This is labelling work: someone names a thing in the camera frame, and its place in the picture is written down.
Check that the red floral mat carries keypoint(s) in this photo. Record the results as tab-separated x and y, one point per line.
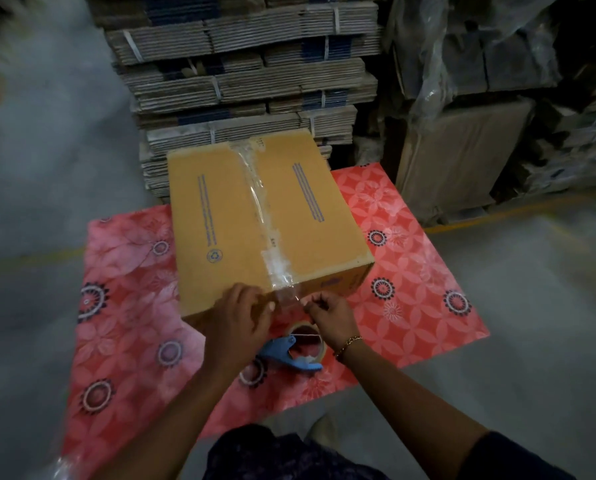
408	274

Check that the person's right hand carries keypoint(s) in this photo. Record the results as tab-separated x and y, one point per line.
335	322

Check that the large brown carton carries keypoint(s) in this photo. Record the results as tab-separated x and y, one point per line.
458	154

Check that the brown taped cardboard box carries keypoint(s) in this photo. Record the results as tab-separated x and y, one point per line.
218	219

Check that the person's left forearm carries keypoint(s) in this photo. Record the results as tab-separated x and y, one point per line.
178	424

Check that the stack of flattened cardboard cartons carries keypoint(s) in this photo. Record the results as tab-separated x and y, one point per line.
238	59

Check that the pile of printed cartons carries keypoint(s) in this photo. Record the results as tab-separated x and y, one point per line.
578	139

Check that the clear packing tape strip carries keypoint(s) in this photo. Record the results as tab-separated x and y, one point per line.
258	199

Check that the dark patterned garment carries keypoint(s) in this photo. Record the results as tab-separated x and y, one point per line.
278	457

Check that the plastic wrapped cartons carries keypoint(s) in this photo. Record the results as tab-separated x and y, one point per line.
478	39

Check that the person's right forearm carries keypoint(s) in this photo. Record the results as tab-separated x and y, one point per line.
408	409

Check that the person's left thumb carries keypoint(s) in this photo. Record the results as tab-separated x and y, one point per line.
267	307

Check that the blue tape dispenser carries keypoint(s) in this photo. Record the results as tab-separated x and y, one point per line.
273	348

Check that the person's right thumb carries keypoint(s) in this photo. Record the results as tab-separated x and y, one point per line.
314	308

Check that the person's left hand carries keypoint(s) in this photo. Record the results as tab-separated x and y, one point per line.
235	334

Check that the brown packing tape roll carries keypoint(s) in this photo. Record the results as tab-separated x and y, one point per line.
312	328

